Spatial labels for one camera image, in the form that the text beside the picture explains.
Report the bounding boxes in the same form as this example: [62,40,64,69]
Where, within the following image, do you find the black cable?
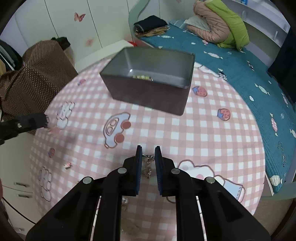
[2,196,38,225]

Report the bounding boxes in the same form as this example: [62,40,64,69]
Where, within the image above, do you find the folded black clothes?
[133,15,168,34]

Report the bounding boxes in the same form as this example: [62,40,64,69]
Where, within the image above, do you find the pearl gold earring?
[121,196,129,211]

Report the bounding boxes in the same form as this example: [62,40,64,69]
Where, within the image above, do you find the black bag on blanket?
[51,37,71,51]

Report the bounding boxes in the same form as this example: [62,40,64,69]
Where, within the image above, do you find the silver chain necklace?
[140,153,156,179]

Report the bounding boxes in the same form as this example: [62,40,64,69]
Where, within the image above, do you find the grey metal storage box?
[100,47,195,116]

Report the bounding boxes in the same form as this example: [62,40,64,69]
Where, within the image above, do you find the folded tan clothes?
[135,26,169,38]

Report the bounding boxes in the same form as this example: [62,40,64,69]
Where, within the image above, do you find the green jade comb pendant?
[121,218,142,238]

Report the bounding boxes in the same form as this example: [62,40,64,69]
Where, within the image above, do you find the white pillow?
[184,15,211,32]

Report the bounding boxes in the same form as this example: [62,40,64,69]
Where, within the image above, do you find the teal candy print bedspread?
[142,25,295,193]

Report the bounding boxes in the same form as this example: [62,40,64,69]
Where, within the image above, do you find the pink checkered cartoon tablecloth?
[29,54,266,241]

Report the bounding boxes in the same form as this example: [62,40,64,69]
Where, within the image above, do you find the brown dotted blanket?
[0,39,79,136]

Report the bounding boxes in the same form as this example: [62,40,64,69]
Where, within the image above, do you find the black hanging coat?
[267,29,295,104]

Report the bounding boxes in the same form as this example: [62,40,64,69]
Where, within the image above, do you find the pink flower charm keychain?
[64,162,72,169]

